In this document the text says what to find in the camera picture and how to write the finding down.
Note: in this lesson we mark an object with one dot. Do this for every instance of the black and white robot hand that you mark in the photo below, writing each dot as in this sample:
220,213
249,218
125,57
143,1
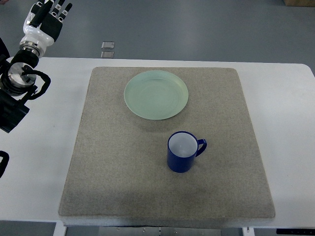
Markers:
44,22

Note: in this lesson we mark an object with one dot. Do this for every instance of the blue mug white inside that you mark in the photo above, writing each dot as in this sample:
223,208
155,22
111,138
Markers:
182,149

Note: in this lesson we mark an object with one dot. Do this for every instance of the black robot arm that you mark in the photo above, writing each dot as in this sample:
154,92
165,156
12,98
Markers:
19,83

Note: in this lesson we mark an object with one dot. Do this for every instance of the upper metal floor plate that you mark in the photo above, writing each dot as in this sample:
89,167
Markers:
108,45

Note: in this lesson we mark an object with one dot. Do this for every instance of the pale green plate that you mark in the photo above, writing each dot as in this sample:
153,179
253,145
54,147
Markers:
156,95

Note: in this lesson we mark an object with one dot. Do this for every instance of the beige felt mat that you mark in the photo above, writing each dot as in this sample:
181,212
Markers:
118,173

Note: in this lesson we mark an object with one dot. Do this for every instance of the grey metal base panel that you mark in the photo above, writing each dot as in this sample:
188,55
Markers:
156,231

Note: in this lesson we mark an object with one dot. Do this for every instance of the cardboard box corner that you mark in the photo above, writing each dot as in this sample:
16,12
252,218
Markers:
300,3

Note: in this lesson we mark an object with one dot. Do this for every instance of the black label strip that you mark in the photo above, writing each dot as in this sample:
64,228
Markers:
299,232

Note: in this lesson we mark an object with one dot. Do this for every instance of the white table frame leg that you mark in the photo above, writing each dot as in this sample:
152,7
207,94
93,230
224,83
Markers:
60,229

